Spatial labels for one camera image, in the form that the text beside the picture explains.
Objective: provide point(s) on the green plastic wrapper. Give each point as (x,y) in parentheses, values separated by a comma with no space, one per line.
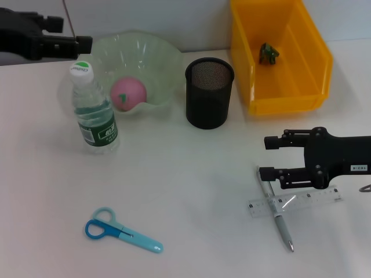
(268,53)

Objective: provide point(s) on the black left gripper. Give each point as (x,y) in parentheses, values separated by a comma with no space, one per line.
(17,34)

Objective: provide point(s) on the blue teal scissors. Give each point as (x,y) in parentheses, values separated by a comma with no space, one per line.
(139,239)

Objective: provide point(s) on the yellow plastic storage bin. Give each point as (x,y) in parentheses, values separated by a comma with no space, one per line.
(290,92)

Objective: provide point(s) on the pink peach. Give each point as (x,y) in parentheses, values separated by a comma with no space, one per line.
(133,89)

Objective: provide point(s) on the clear green-label water bottle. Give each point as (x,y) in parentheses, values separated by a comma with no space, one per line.
(95,127)

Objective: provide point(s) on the transparent plastic ruler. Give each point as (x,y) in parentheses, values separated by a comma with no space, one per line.
(313,198)

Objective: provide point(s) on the black mesh pen cup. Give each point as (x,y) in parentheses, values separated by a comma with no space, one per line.
(208,110)

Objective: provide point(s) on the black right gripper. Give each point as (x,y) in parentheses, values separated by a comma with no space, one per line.
(327,157)

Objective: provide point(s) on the grey ballpoint pen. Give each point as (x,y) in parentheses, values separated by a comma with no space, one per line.
(279,226)

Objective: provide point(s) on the translucent green fruit plate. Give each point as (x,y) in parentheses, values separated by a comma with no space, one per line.
(139,58)

